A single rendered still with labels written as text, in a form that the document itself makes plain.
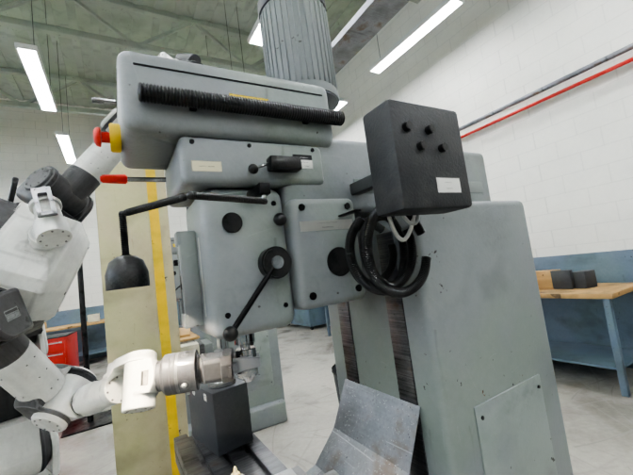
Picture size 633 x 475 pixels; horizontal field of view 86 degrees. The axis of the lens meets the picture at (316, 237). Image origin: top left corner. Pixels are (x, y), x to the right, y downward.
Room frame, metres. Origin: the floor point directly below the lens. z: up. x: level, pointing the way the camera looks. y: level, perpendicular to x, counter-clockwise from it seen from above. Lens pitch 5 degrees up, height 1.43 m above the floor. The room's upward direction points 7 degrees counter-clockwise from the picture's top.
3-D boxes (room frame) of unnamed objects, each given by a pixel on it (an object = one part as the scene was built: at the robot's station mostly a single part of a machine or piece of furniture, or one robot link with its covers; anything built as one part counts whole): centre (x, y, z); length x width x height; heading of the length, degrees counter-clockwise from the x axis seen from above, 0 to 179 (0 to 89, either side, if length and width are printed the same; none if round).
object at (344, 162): (1.07, -0.23, 1.66); 0.80 x 0.23 x 0.20; 121
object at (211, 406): (1.20, 0.41, 1.00); 0.22 x 0.12 x 0.20; 41
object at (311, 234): (0.91, 0.03, 1.47); 0.24 x 0.19 x 0.26; 31
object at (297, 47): (0.94, -0.02, 2.05); 0.20 x 0.20 x 0.32
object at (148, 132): (0.82, 0.19, 1.81); 0.47 x 0.26 x 0.16; 121
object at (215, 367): (0.80, 0.29, 1.24); 0.13 x 0.12 x 0.10; 12
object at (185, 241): (0.76, 0.29, 1.45); 0.04 x 0.04 x 0.21; 31
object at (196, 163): (0.84, 0.16, 1.68); 0.34 x 0.24 x 0.10; 121
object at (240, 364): (0.79, 0.19, 1.24); 0.06 x 0.02 x 0.03; 102
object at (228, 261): (0.82, 0.19, 1.47); 0.21 x 0.19 x 0.32; 31
